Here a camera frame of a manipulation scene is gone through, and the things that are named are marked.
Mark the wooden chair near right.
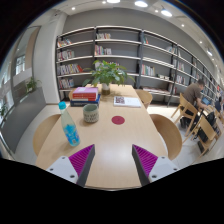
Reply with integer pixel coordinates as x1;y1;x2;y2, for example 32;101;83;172
150;114;182;160

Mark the pink top book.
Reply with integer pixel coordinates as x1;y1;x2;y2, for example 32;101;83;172
73;87;98;96

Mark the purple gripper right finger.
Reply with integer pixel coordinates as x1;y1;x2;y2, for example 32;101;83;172
132;144;179;186

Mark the small potted plant left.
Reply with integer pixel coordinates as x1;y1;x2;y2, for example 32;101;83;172
26;77;40;93

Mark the dark blue bottom book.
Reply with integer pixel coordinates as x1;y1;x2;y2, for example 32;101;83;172
70;94;101;107

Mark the open white magazine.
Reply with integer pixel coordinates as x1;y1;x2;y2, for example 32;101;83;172
114;96;141;108

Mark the clear blue-capped water bottle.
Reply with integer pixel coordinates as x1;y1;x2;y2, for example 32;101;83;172
58;101;80;146

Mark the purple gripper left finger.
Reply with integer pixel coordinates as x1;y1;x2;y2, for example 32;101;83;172
47;144;95;187

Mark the red middle book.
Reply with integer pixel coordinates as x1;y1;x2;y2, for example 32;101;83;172
71;96;98;102

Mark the wooden slatted chair front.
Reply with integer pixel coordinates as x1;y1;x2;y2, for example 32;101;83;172
196;117;224;155

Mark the black backpack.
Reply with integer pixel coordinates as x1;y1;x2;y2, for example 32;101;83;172
197;112;216;143

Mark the wooden chair near left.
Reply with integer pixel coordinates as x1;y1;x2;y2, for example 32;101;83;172
33;114;60;155

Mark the wooden slatted chair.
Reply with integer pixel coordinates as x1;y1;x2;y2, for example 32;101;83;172
196;117;224;155
173;94;198;135

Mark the seated person brown shirt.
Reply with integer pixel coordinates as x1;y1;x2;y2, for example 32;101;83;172
183;79;206;109

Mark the large grey bookshelf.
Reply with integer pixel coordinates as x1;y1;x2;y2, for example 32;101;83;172
56;26;219;105

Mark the round red coaster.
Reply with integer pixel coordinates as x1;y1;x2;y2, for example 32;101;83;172
112;116;125;125

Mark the patterned ceramic mug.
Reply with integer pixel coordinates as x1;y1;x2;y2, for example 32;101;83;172
83;104;99;123

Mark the green potted plant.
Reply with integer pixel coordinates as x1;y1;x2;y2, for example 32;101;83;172
82;60;129;95

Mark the wooden chair far right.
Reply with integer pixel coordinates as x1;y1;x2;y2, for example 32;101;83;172
136;89;153;108

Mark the wooden chair far left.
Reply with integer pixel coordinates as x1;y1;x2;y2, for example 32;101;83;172
68;88;77;100

